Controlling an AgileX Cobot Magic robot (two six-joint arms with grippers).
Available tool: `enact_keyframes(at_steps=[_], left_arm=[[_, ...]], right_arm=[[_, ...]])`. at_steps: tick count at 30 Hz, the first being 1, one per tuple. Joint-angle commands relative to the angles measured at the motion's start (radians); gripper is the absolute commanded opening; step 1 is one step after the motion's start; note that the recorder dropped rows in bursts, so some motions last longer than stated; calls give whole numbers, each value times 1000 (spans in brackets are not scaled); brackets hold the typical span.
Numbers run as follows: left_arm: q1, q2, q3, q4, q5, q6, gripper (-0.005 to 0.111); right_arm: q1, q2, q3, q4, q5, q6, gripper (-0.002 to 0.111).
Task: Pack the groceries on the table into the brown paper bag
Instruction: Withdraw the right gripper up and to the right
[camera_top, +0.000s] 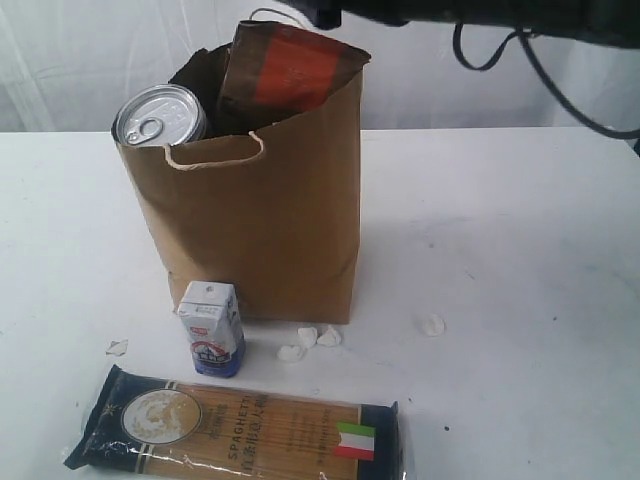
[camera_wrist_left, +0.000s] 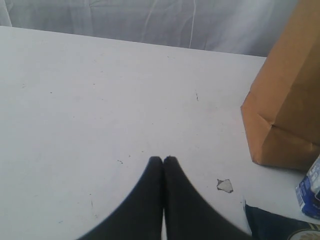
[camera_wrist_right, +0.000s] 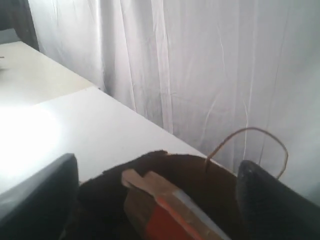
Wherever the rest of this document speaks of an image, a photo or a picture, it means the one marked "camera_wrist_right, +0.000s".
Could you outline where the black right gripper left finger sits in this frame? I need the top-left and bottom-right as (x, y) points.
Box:
(0, 153), (79, 240)

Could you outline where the brown pouch orange label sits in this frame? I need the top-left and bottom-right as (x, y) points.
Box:
(121, 169), (229, 240)

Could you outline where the brown paper shopping bag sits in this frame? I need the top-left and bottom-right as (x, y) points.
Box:
(77, 150), (249, 240)

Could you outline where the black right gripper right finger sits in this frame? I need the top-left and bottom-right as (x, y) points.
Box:
(236, 160), (320, 240)

